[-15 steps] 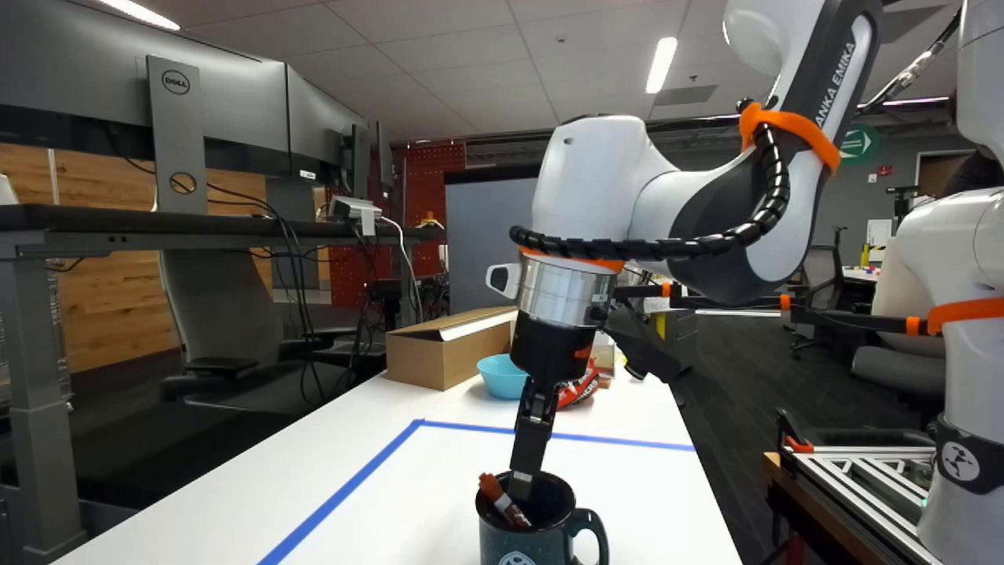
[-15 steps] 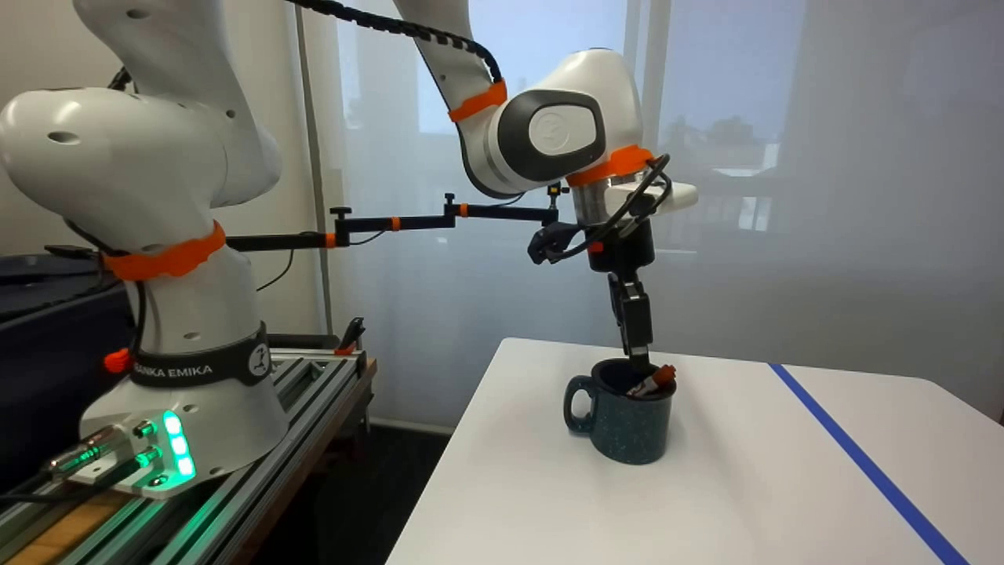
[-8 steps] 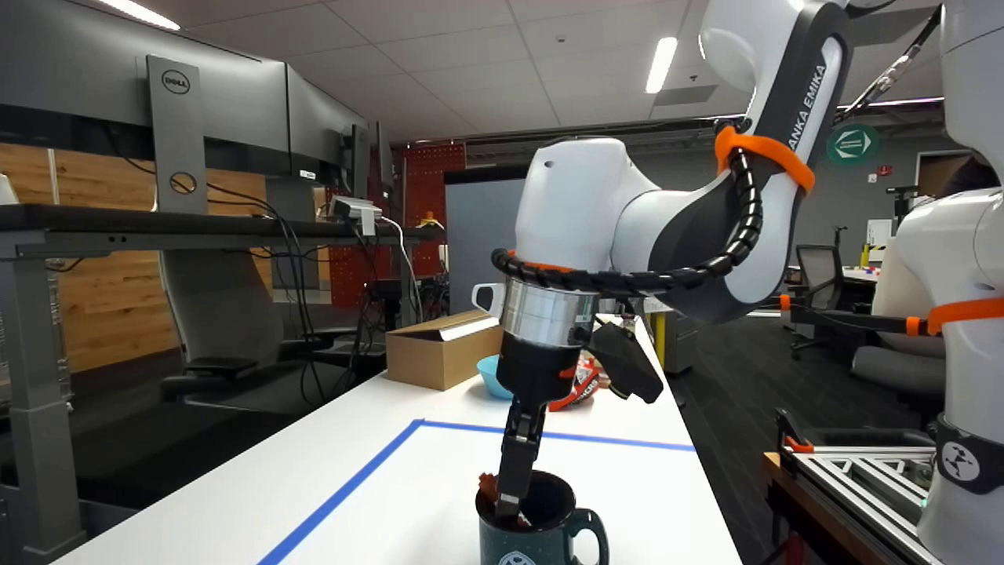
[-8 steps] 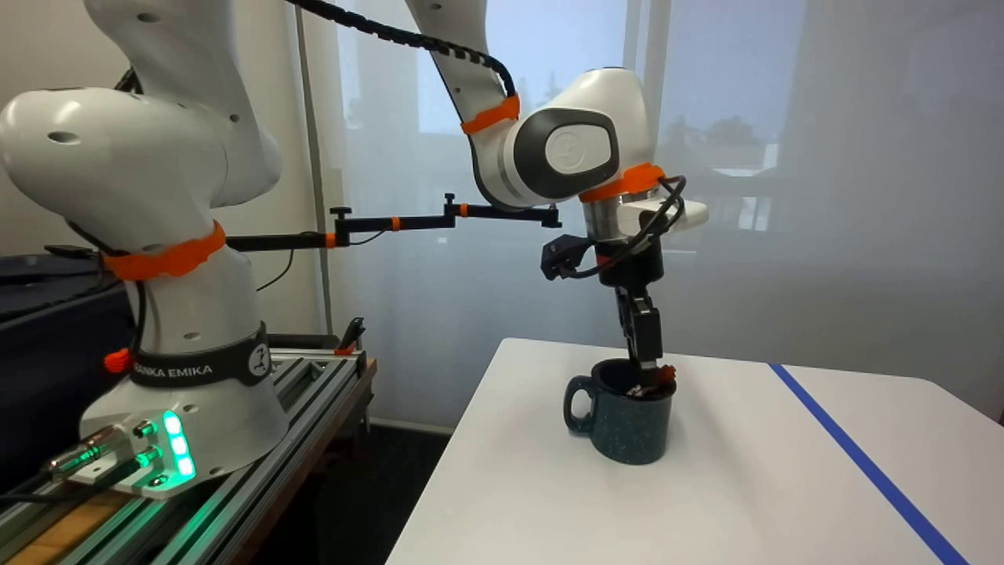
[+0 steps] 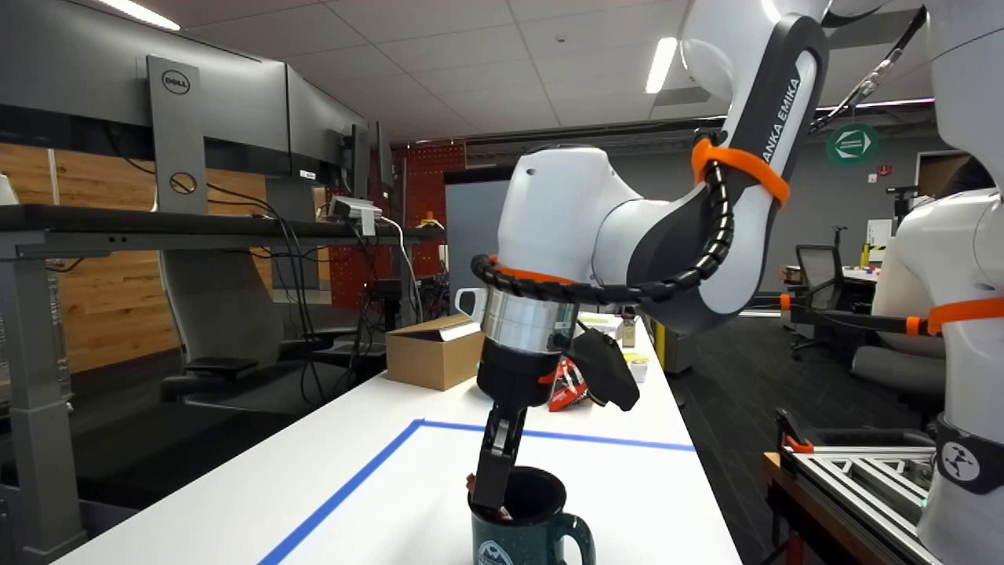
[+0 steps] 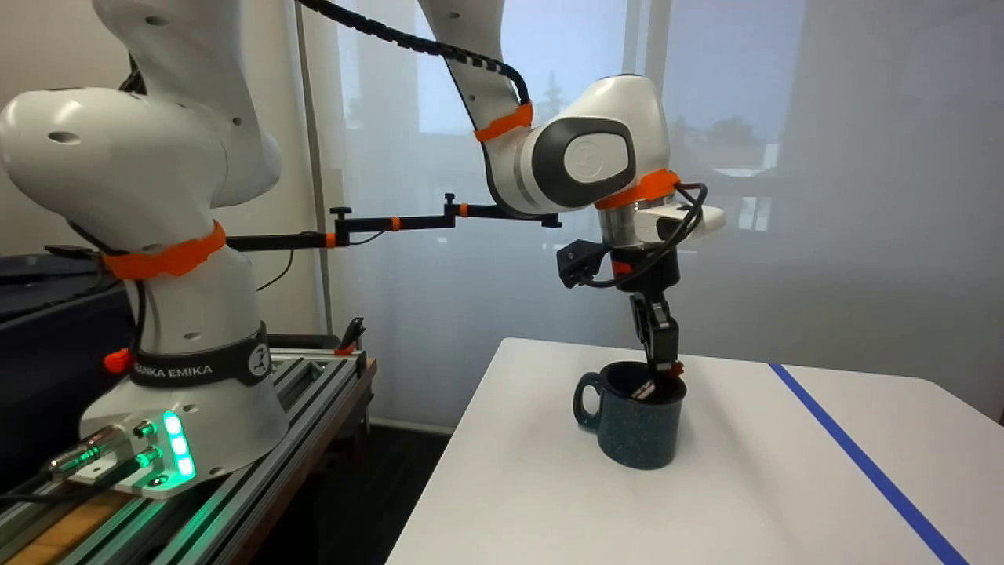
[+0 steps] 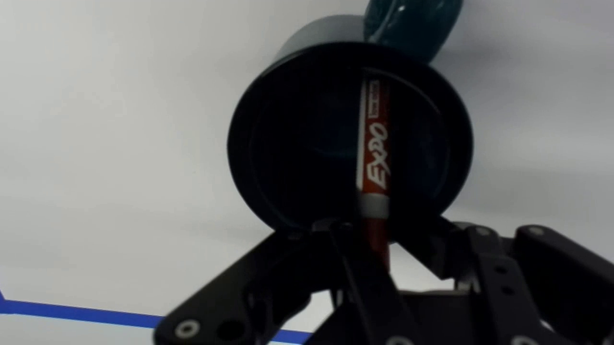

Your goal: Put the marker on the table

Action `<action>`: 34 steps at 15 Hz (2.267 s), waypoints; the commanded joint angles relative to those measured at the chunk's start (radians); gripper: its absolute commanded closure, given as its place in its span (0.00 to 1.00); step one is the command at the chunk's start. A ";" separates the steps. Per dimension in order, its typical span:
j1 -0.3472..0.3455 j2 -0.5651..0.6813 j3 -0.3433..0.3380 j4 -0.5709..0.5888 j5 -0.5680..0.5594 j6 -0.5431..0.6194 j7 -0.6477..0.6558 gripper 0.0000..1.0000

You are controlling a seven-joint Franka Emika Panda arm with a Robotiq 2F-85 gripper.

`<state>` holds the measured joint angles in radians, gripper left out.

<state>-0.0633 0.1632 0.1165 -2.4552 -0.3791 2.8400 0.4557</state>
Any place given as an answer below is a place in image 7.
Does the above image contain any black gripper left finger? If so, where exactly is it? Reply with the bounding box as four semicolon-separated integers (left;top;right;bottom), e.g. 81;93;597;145
151;218;418;345

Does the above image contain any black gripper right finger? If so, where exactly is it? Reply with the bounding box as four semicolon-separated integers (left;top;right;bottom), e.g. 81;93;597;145
388;214;614;345

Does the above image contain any red Expo marker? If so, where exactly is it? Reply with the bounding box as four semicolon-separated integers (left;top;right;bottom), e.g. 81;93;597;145
353;74;393;260

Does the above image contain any dark teal ceramic mug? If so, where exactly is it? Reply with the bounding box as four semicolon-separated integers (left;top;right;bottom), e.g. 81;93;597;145
224;0;476;235

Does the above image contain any blue tape strip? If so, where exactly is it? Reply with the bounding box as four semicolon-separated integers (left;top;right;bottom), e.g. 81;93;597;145
0;291;317;345

